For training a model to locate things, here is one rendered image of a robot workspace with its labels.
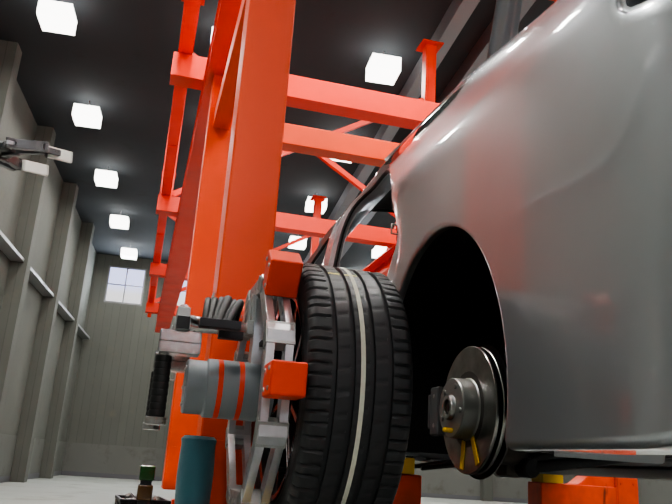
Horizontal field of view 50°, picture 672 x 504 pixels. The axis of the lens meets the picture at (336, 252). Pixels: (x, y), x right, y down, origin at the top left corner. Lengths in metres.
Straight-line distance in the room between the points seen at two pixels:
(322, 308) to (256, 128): 0.98
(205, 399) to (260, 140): 0.98
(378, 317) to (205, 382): 0.44
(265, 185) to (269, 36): 0.54
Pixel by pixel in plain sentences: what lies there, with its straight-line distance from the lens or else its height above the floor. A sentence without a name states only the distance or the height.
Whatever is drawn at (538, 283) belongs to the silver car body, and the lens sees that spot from 1.44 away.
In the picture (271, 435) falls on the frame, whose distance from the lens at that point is 1.54.
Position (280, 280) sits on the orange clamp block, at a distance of 1.65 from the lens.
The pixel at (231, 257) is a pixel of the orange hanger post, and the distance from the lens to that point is 2.25.
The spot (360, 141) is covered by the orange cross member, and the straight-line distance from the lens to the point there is 4.73.
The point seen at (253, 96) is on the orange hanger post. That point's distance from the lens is 2.46.
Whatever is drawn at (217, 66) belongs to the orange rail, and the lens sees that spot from 4.61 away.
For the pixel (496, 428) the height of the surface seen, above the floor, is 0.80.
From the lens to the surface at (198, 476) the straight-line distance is 1.87.
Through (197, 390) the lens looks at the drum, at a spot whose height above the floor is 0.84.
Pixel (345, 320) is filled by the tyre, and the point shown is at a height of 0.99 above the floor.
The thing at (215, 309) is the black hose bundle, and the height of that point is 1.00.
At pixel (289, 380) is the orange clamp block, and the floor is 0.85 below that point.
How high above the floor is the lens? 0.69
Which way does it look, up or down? 17 degrees up
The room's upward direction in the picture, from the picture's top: 4 degrees clockwise
